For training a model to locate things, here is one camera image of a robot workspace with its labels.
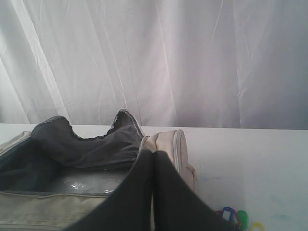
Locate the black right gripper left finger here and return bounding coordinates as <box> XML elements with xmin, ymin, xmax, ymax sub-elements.
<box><xmin>66</xmin><ymin>150</ymin><xmax>154</xmax><ymax>231</ymax></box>

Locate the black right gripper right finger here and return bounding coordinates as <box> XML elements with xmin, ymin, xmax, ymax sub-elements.
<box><xmin>153</xmin><ymin>151</ymin><xmax>237</xmax><ymax>231</ymax></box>

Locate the colourful key bunch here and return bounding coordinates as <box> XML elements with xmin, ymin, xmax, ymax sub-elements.
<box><xmin>216</xmin><ymin>206</ymin><xmax>265</xmax><ymax>231</ymax></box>

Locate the cream white duffel bag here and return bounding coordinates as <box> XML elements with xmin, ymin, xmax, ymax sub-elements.
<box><xmin>0</xmin><ymin>109</ymin><xmax>195</xmax><ymax>231</ymax></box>

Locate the grey plastic-wrapped package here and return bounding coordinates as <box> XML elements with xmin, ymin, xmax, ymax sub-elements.
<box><xmin>49</xmin><ymin>171</ymin><xmax>127</xmax><ymax>195</ymax></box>

